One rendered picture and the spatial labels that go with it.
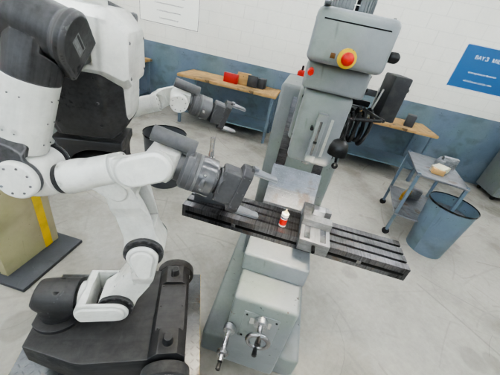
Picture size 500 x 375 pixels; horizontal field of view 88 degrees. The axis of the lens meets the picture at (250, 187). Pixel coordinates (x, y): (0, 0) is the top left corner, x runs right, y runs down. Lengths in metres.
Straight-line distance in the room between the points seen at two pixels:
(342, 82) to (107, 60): 0.78
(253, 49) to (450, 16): 3.18
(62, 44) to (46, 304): 1.06
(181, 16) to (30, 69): 5.44
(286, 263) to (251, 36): 4.70
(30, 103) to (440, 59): 5.65
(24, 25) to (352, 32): 0.82
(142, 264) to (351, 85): 1.01
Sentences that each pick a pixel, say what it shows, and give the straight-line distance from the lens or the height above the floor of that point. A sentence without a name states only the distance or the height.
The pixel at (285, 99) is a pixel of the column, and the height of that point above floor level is 1.47.
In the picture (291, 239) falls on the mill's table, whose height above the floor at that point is 0.88.
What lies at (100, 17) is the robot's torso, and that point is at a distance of 0.69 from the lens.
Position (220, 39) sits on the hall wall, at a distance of 5.69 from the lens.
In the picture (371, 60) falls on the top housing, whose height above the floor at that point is 1.77.
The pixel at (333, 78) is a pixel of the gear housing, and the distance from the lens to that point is 1.10.
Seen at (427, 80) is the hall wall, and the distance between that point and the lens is 5.79.
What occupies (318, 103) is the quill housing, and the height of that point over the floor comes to 1.58.
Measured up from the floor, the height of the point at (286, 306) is 0.70.
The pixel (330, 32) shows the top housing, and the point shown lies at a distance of 0.99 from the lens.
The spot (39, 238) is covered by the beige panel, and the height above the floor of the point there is 0.16.
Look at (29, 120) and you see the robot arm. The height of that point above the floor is 1.57.
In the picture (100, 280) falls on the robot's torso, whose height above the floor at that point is 0.68.
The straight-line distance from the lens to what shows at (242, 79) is 5.10.
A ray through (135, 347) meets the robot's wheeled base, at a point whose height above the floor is 0.57.
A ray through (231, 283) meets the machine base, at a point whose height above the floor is 0.20.
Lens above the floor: 1.79
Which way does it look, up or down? 31 degrees down
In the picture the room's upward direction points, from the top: 12 degrees clockwise
